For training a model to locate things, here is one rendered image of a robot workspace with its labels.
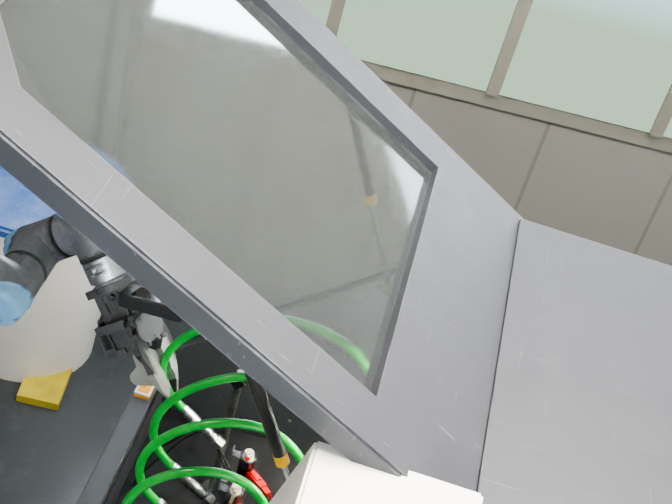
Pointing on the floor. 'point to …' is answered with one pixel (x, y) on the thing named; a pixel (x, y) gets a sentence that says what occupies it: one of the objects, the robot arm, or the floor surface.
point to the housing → (581, 377)
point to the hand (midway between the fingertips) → (172, 386)
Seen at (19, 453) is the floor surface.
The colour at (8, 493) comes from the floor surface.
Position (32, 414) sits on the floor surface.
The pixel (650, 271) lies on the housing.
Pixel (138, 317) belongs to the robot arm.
